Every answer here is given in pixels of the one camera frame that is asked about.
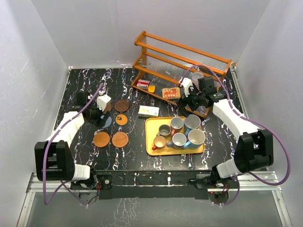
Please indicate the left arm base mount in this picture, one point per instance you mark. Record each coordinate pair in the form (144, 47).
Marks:
(101, 183)

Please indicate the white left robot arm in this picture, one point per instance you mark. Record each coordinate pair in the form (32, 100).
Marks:
(54, 161)

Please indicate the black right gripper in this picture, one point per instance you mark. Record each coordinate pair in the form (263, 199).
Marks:
(181, 106)

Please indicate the red white small box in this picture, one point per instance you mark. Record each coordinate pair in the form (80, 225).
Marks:
(143, 84)

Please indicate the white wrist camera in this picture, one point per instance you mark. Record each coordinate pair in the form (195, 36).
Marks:
(103, 101)
(186, 84)

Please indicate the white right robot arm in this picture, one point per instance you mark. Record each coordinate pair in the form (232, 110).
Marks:
(254, 149)

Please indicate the small grey green cup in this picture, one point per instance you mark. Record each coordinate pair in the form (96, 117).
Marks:
(164, 130)

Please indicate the plain orange wooden coaster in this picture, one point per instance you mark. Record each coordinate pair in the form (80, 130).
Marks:
(101, 139)

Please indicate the blue paper coaster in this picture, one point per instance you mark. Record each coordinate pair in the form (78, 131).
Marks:
(106, 121)

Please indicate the yellow serving tray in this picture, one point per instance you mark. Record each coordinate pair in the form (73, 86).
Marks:
(152, 128)

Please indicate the pink grey mug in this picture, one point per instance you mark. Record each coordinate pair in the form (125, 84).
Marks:
(176, 125)

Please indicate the large blue mug front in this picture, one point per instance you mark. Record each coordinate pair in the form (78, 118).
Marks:
(196, 139)

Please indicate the orange black paper coaster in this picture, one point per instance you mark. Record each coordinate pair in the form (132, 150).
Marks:
(121, 119)

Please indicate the grey blue speckled mug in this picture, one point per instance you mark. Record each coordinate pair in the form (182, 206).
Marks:
(178, 141)

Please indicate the white yellow carton box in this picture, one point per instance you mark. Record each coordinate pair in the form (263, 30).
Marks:
(148, 111)

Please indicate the orange snack package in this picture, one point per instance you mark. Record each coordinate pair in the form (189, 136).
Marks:
(171, 93)

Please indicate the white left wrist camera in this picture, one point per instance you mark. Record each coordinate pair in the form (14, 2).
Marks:
(103, 101)

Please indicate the large blue mug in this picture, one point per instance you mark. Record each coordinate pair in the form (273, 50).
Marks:
(196, 139)
(191, 122)

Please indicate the small red orange cup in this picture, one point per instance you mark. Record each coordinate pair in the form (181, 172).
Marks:
(159, 142)

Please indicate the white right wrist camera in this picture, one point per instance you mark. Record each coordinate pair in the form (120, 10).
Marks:
(186, 84)

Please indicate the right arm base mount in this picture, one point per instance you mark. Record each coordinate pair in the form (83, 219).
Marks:
(210, 183)

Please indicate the clear plastic cup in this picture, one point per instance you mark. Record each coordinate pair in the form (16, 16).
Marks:
(195, 76)

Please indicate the large blue mug back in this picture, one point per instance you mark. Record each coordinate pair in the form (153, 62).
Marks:
(191, 122)

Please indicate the orange wooden shelf rack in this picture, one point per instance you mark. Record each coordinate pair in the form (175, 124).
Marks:
(168, 61)

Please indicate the orange yellow small packet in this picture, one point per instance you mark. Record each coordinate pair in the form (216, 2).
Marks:
(151, 88)

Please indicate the light wooden ridged coaster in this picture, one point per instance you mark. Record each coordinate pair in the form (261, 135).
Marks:
(120, 139)

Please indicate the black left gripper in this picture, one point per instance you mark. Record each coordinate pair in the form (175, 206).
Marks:
(100, 122)

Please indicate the dark walnut coaster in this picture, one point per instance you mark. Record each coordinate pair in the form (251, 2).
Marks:
(122, 105)
(108, 108)

